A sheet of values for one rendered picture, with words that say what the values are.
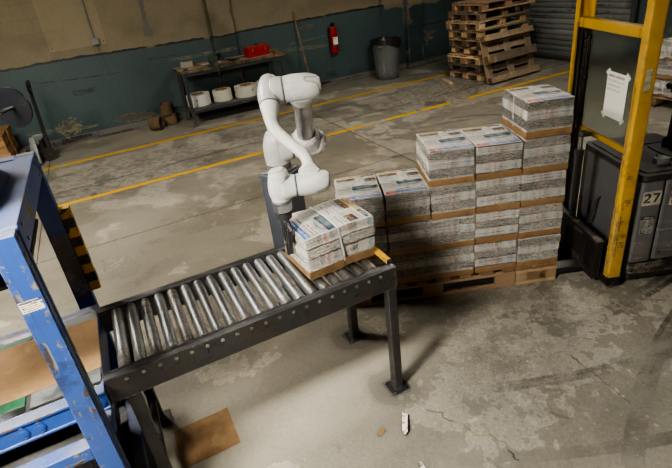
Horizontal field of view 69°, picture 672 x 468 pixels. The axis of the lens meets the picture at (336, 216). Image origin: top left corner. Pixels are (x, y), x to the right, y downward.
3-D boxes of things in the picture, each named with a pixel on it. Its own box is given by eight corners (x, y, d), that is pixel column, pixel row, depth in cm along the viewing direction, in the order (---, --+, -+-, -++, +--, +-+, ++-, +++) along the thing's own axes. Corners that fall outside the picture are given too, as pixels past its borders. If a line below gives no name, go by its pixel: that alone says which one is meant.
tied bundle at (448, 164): (415, 166, 336) (414, 134, 326) (458, 161, 336) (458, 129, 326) (428, 188, 303) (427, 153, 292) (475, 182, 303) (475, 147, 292)
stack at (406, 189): (345, 277, 373) (332, 177, 335) (495, 256, 375) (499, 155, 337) (350, 309, 338) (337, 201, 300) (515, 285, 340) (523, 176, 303)
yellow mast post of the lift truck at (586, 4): (553, 225, 388) (577, -17, 308) (564, 224, 388) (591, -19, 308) (558, 231, 380) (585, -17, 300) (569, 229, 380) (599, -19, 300)
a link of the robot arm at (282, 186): (270, 205, 220) (299, 201, 221) (264, 174, 213) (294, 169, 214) (270, 196, 230) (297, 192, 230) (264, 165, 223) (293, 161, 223)
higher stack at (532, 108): (494, 256, 375) (501, 88, 316) (532, 251, 375) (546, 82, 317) (514, 285, 341) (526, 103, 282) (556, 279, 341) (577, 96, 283)
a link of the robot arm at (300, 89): (291, 140, 315) (325, 135, 316) (294, 162, 310) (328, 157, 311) (277, 68, 243) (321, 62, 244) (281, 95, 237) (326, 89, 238)
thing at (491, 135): (457, 130, 324) (457, 128, 324) (500, 124, 325) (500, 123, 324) (476, 148, 291) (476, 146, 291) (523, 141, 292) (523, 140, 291)
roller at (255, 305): (239, 272, 256) (237, 264, 254) (269, 320, 218) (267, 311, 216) (230, 275, 255) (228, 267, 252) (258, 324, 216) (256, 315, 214)
